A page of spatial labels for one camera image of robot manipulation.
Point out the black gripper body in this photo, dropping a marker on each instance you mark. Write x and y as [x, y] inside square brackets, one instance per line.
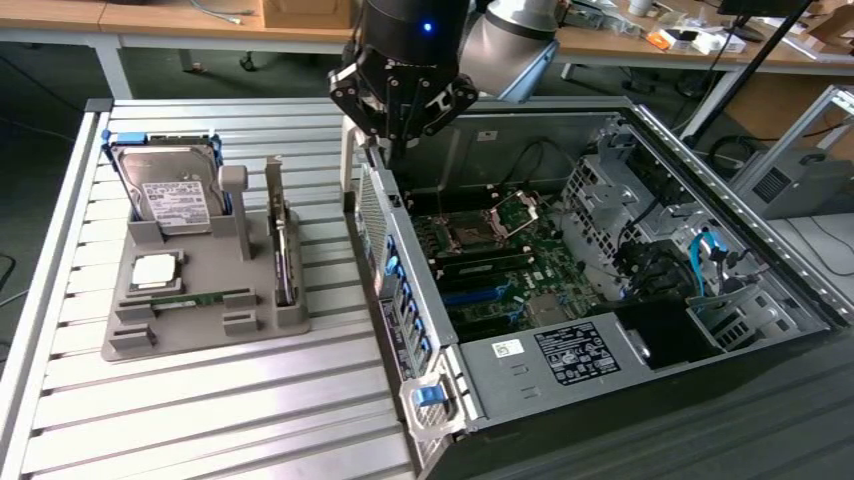
[413, 45]

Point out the graphics card with metal bracket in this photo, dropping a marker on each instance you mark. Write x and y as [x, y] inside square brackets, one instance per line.
[284, 260]

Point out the cardboard box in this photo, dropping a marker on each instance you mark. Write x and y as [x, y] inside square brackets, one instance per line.
[307, 12]

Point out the metal socket cover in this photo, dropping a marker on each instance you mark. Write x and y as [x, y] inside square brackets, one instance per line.
[516, 212]

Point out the silver metal box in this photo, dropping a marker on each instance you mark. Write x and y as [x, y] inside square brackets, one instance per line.
[583, 15]

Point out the open PC case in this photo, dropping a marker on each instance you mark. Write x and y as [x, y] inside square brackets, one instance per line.
[373, 235]

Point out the metal disk bay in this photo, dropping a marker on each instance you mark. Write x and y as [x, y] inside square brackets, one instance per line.
[600, 195]

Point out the silver hard disk drive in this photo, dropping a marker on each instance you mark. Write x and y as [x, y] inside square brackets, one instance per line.
[160, 175]

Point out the white cup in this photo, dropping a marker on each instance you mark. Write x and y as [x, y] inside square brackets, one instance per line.
[642, 6]

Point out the orange white small box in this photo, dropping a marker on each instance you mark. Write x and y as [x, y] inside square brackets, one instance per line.
[674, 39]

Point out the green motherboard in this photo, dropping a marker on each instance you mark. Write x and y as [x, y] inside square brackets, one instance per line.
[554, 270]

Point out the blue expansion slot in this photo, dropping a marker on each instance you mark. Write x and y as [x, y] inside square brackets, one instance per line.
[469, 298]

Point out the grey parts rack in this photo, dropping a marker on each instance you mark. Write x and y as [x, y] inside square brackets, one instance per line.
[200, 270]

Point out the black stand pole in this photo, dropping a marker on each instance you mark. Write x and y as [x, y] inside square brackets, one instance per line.
[747, 72]

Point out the wooden desk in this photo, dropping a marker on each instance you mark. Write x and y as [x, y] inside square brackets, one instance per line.
[67, 20]
[827, 64]

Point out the silver CPU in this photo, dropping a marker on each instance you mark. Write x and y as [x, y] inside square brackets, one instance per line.
[155, 272]

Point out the green RAM stick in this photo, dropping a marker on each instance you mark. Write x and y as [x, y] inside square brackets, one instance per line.
[189, 300]

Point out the black monitor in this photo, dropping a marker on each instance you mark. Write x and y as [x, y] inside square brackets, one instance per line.
[754, 5]

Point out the grey computer tower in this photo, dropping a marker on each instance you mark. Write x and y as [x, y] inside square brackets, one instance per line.
[800, 190]

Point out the grey power supply unit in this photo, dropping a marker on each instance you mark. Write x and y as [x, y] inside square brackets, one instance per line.
[507, 385]

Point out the blue case latch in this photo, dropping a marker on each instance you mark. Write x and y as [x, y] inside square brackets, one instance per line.
[427, 397]

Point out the blue disk carrier frame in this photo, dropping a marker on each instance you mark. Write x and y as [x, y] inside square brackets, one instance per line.
[129, 137]

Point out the aluminium profile frame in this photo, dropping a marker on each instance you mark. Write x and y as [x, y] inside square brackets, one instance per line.
[810, 112]

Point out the perforated metal bracket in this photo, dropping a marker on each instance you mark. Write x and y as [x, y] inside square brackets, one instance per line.
[740, 315]

